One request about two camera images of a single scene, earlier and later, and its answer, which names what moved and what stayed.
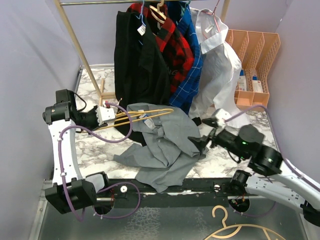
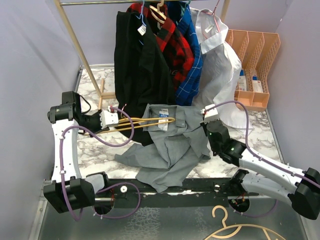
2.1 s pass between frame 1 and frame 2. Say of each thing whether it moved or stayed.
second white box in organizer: stayed
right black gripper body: moved
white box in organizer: stayed
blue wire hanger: stayed
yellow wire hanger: moved
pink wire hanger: stayed
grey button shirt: moved
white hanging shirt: stayed
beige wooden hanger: stayed
